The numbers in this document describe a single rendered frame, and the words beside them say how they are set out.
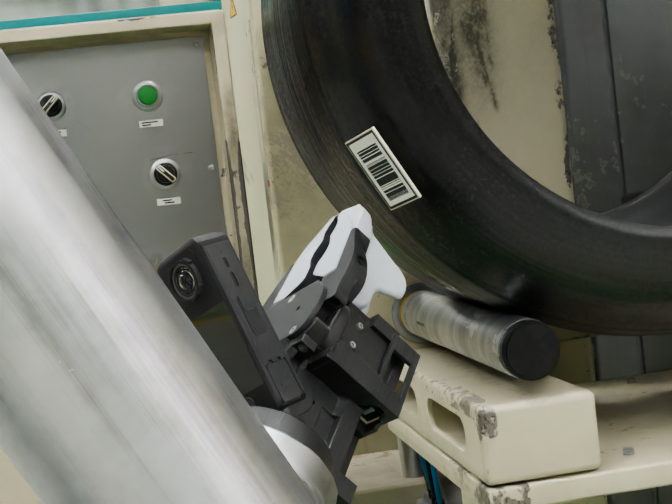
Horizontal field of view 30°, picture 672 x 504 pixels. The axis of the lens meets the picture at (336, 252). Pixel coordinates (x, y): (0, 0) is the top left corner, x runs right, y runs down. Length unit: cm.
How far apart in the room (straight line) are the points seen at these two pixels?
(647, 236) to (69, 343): 57
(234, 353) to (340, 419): 7
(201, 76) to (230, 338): 92
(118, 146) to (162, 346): 115
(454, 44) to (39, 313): 89
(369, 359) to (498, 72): 60
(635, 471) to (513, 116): 47
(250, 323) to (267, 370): 3
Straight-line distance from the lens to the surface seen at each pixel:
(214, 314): 73
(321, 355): 73
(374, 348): 76
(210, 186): 161
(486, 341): 95
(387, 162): 89
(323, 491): 69
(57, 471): 47
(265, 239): 447
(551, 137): 131
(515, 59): 131
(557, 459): 94
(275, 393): 71
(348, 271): 75
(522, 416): 92
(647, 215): 123
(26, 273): 45
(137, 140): 161
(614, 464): 97
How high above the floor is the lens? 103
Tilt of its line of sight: 3 degrees down
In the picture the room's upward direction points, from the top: 7 degrees counter-clockwise
